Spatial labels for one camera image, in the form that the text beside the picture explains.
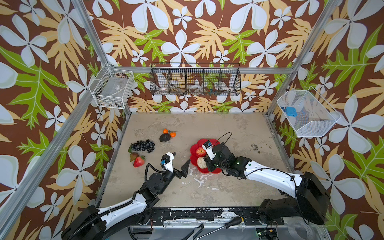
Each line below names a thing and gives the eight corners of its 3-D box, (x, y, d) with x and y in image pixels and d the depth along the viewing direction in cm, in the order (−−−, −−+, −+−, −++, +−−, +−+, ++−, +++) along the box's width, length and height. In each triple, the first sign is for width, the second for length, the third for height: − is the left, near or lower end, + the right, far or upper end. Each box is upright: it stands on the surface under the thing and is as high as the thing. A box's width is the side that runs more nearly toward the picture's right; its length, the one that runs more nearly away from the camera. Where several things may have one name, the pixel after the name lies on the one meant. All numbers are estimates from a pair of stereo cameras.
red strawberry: (134, 167, 93) (132, 164, 90) (136, 159, 97) (134, 156, 93) (143, 167, 93) (141, 164, 90) (145, 159, 97) (143, 156, 93)
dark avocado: (160, 142, 105) (159, 138, 101) (161, 136, 108) (160, 133, 105) (169, 142, 105) (169, 138, 102) (170, 136, 108) (169, 133, 105)
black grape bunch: (132, 153, 100) (130, 149, 96) (134, 143, 105) (133, 139, 102) (153, 153, 100) (151, 149, 96) (155, 143, 105) (154, 139, 102)
